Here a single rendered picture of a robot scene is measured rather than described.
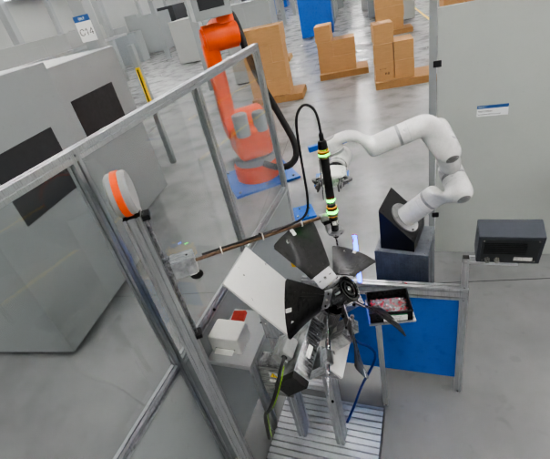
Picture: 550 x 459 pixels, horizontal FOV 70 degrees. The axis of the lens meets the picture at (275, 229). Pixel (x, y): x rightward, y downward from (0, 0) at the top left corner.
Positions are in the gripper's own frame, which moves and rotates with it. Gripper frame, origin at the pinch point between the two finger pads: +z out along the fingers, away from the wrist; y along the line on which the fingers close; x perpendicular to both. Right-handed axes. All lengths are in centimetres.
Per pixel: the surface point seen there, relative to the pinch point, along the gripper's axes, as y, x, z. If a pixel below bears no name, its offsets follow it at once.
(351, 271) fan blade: -3.6, -46.8, -5.1
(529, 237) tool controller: -77, -43, -29
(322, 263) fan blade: 6.5, -35.2, 3.9
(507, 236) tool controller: -68, -43, -29
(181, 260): 49, -8, 38
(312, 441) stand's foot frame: 27, -158, 19
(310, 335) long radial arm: 9, -52, 30
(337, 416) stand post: 9, -129, 18
